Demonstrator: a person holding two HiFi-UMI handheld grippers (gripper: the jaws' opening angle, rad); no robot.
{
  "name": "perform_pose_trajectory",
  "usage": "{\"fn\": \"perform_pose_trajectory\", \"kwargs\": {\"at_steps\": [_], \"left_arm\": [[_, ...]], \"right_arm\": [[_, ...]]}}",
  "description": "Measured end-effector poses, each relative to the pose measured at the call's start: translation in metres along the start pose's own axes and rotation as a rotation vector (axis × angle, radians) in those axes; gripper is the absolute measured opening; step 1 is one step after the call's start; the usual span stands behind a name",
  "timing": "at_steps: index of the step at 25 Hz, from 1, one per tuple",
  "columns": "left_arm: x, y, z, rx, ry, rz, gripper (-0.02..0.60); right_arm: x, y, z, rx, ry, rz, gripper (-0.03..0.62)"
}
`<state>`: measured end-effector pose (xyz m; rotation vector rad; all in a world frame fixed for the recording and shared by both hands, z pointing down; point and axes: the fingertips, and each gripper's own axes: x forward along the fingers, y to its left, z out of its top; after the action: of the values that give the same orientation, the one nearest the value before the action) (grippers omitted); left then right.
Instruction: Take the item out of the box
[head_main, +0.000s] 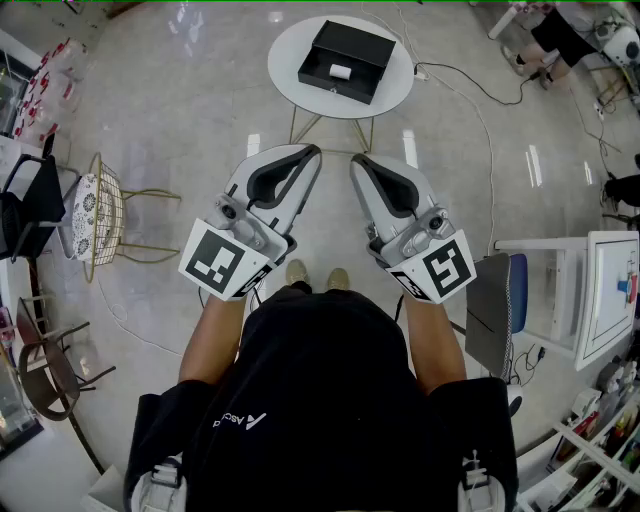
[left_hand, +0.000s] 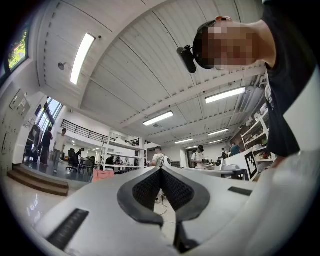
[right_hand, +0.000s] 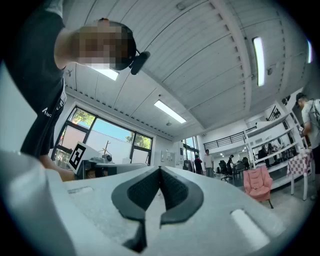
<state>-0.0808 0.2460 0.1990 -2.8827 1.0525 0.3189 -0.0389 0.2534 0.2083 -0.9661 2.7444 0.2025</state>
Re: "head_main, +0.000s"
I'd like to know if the person's left beige shoe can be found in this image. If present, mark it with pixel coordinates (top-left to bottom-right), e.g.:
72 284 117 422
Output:
285 258 313 294

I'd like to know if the patterned seat cushion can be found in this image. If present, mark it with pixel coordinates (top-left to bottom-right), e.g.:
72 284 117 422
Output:
71 172 105 263

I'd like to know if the person's left forearm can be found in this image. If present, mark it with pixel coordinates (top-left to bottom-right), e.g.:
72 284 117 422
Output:
178 294 252 386

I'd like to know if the gold wire chair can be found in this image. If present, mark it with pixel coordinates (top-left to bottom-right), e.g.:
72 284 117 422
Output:
80 151 182 285

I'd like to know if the black floor cable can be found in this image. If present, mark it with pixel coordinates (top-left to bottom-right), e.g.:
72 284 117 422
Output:
414 60 556 107

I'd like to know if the black office chair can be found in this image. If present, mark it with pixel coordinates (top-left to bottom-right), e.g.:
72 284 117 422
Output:
0 153 82 264

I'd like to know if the person's black shirt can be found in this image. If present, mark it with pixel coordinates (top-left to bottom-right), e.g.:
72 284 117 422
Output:
123 287 520 512

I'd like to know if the white shelf with clutter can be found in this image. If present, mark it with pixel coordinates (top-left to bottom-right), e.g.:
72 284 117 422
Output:
514 357 640 512

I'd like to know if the grey and blue chair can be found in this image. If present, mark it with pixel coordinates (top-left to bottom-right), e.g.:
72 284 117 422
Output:
463 252 530 382

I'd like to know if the grey shoulder strap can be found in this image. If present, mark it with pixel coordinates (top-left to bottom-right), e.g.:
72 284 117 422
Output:
130 453 189 512
455 448 507 512

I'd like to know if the round white table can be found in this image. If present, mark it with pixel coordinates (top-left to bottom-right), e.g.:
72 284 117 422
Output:
266 14 416 154

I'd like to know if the white floor cable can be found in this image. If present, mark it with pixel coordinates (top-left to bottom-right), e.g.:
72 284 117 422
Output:
389 0 497 261

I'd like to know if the white square table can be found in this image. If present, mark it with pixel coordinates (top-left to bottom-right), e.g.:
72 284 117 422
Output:
493 230 640 372

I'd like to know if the white round appliance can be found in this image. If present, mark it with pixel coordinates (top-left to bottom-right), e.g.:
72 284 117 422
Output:
601 23 640 69

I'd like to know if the black box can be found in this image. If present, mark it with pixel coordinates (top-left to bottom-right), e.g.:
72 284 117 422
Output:
297 19 398 107

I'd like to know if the person's right forearm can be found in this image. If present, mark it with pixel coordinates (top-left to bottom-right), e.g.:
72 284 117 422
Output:
402 294 469 397

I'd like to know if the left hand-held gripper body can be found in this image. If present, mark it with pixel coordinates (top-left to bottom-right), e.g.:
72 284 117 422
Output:
178 185 299 302

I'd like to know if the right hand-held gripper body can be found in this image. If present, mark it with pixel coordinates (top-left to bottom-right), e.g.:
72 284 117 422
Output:
364 202 477 305

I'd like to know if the pack of red-label bottles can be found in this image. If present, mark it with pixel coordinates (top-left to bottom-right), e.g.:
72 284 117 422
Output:
10 38 89 144

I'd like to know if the brown wooden chair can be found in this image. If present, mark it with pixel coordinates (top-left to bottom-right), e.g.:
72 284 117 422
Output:
16 293 117 422

